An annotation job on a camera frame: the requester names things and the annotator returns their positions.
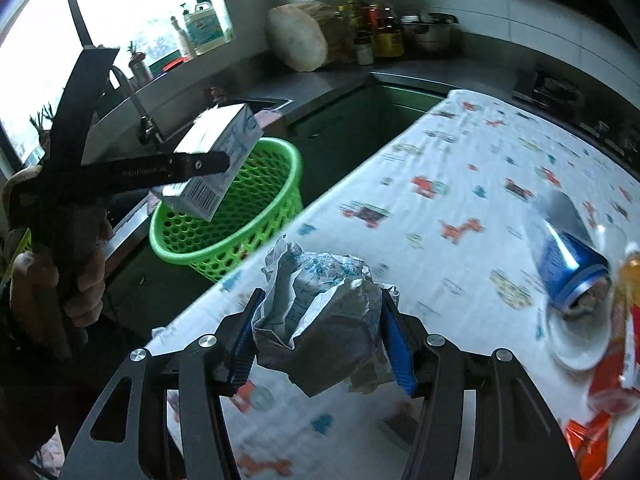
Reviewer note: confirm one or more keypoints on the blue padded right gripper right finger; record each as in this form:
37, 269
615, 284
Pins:
397, 345

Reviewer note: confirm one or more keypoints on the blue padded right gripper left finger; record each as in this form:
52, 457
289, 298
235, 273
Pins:
242, 347

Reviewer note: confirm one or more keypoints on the silver foil bag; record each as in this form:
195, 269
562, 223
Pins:
320, 320

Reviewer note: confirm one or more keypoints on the blue white crushed can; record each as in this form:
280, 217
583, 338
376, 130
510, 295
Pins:
575, 275

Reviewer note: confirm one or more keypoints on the white blue milk carton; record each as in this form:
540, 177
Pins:
211, 154

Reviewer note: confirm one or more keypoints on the orange red drink bottle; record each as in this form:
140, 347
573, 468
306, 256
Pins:
615, 383

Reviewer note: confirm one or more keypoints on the steel kitchen faucet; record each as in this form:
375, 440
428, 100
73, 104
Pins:
149, 133

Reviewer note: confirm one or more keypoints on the person's left hand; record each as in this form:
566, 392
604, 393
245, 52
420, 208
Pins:
61, 279

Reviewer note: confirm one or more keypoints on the white cartoon print tablecloth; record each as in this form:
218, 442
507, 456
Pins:
438, 213

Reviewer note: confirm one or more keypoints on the green plastic mesh basket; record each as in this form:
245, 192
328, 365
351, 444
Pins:
262, 199

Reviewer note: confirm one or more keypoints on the red foil snack wrapper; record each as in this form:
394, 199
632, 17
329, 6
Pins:
589, 444

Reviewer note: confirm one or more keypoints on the white detergent jug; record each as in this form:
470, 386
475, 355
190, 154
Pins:
203, 27

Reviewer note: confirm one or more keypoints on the yellow label oil bottle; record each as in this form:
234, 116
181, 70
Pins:
386, 30

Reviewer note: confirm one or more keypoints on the black gas stove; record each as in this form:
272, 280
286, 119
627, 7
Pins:
600, 114

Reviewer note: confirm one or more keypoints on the metal cooking pot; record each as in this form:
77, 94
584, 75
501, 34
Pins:
430, 30

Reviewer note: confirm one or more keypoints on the round wooden chopping block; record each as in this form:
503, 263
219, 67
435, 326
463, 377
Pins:
305, 35

